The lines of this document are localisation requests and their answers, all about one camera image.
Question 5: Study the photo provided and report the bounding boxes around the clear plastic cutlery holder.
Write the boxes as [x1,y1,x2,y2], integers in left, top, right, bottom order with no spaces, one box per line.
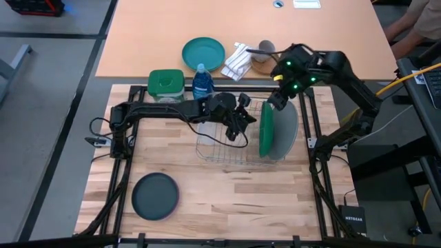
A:
[198,120,218,146]

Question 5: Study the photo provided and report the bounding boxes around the black side desk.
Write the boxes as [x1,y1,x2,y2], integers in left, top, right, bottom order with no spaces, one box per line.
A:
[346,56,441,238]

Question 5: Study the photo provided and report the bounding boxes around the white desk outlet plate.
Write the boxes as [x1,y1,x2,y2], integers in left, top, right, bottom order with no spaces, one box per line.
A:
[292,0,322,10]

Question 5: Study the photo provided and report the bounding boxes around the dark grey plate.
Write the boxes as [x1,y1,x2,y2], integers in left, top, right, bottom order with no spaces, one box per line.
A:
[131,172,181,222]

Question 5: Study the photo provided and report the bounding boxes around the green plate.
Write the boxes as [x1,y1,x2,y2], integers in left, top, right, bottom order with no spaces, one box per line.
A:
[258,101,276,158]

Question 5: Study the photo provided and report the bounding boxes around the black metal table frame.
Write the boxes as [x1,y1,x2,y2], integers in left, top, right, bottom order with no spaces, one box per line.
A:
[74,84,366,248]

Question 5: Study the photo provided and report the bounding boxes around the person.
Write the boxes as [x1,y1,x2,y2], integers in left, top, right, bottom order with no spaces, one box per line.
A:
[384,0,441,60]

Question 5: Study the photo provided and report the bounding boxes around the white paper label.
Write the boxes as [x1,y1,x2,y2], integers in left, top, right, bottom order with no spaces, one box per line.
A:
[411,70,428,85]

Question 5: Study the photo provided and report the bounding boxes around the teal plate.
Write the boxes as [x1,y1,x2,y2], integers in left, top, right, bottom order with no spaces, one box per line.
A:
[181,37,226,72]

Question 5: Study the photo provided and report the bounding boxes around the light grey plate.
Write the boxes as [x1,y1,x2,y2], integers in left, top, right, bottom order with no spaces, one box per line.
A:
[268,100,299,161]

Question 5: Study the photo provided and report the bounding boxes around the green Cascade detergent tub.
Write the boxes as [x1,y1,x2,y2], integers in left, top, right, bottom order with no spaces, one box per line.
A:
[147,69,185,104]

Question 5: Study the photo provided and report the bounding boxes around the red and black toolbox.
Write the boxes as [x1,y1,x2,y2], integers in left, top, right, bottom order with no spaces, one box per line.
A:
[5,0,65,17]

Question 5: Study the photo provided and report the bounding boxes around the black cable with plug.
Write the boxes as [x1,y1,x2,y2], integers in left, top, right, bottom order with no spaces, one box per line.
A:
[85,116,114,163]

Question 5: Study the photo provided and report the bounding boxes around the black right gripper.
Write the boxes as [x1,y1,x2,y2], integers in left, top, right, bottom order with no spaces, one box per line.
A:
[267,67,309,112]

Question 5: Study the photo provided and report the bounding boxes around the black Netgear network switch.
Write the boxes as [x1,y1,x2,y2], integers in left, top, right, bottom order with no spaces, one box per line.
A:
[338,205,368,235]

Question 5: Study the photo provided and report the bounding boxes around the brown wooden saucer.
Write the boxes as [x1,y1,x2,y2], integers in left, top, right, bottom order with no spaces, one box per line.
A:
[250,54,276,76]

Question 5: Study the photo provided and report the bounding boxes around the grey cup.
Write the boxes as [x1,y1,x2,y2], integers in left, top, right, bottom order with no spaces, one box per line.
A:
[257,39,276,63]

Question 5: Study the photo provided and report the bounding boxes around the black keyboard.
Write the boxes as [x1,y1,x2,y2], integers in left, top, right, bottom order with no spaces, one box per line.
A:
[422,67,441,110]

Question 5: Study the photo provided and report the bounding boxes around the blue dish soap bottle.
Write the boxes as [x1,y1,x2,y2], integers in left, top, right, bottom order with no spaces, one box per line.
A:
[192,63,215,101]

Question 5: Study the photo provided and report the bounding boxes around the white striped cloth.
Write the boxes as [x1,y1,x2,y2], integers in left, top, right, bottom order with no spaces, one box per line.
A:
[220,41,256,82]

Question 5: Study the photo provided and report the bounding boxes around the grey table leg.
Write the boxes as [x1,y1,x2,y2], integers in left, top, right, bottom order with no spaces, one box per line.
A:
[0,43,34,104]

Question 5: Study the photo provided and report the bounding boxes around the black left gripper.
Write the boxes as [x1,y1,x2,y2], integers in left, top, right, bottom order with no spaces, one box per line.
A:
[222,103,258,142]

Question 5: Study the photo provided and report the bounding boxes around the orange wooden desk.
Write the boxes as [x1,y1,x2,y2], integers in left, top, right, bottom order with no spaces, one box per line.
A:
[95,0,398,82]

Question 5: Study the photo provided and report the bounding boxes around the yellow cable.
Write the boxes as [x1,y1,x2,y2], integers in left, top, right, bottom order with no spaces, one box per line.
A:
[375,62,441,97]
[411,187,433,245]

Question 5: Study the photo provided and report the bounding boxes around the white wire dish rack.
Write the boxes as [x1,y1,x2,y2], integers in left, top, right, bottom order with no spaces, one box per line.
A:
[195,91,287,166]

